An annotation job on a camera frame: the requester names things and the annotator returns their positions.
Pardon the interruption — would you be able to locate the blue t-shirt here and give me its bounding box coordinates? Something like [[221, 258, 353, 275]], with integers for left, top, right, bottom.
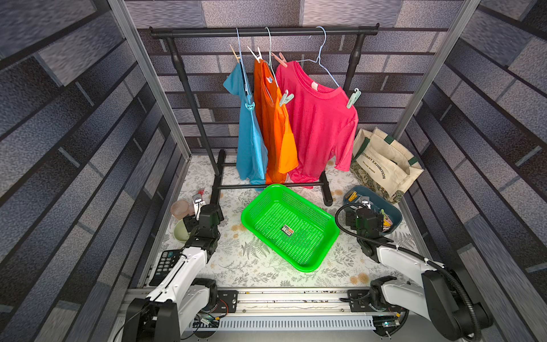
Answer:
[[224, 63, 268, 185]]

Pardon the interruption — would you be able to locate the pink t-shirt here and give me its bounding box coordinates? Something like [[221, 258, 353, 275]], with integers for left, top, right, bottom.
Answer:
[[276, 61, 358, 183]]

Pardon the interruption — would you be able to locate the orange t-shirt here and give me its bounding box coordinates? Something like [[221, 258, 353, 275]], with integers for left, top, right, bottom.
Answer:
[[254, 60, 299, 185]]

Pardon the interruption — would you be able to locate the mint green clothespin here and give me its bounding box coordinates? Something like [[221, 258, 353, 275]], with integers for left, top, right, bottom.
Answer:
[[346, 88, 362, 109]]

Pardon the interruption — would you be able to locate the teal blue clothespin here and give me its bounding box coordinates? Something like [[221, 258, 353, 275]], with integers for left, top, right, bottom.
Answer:
[[245, 94, 255, 112]]

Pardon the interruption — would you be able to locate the sage green clothespin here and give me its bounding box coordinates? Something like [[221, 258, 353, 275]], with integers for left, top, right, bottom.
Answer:
[[279, 90, 294, 107]]

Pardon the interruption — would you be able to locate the light blue wire hanger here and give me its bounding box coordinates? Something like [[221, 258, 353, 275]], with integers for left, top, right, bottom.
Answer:
[[298, 26, 340, 88]]

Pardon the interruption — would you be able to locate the tan clothespin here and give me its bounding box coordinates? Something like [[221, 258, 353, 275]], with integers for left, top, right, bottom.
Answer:
[[229, 45, 241, 63]]

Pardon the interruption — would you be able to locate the dusty pink clothespin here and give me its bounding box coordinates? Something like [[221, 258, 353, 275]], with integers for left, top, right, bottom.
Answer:
[[270, 52, 288, 68]]

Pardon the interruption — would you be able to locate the white wire hanger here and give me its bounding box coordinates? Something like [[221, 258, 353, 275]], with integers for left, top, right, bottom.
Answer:
[[265, 27, 279, 87]]

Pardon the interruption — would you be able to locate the white clothespin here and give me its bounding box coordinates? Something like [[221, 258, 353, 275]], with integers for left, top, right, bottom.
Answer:
[[247, 46, 263, 63]]

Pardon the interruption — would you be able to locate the mint wire hanger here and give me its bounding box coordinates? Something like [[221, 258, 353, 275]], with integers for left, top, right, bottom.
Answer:
[[236, 28, 254, 111]]

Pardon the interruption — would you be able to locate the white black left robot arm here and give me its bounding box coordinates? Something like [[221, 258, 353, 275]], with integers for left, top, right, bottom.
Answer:
[[113, 204, 224, 341]]

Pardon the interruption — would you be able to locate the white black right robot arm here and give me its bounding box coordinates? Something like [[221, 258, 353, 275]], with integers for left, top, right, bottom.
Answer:
[[334, 204, 494, 341]]

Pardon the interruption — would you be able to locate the light green bowl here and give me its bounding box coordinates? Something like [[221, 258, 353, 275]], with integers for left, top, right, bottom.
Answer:
[[173, 220, 189, 242]]

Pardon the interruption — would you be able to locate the teal clothespin tray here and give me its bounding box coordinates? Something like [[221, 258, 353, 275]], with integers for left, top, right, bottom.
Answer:
[[343, 185, 403, 235]]

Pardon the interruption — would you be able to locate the black calculator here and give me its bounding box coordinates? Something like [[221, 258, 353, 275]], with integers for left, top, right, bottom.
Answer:
[[148, 249, 181, 286]]

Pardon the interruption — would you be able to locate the cream canvas tote bag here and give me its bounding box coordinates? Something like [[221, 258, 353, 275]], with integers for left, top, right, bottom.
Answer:
[[350, 128, 424, 204]]

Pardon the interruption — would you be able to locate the black clothes rack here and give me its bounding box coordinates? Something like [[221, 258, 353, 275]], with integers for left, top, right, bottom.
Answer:
[[150, 24, 380, 205]]

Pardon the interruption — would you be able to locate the floral table cloth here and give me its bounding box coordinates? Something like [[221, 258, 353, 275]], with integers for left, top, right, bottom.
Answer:
[[154, 155, 418, 288]]

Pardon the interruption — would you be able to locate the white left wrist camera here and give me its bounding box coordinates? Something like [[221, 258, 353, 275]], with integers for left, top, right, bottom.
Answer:
[[192, 194, 205, 220]]

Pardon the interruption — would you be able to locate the black corrugated cable conduit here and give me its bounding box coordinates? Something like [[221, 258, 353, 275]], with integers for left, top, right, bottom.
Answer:
[[334, 202, 483, 342]]

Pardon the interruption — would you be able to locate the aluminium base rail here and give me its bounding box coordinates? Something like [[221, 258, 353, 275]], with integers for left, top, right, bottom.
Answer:
[[110, 287, 475, 332]]

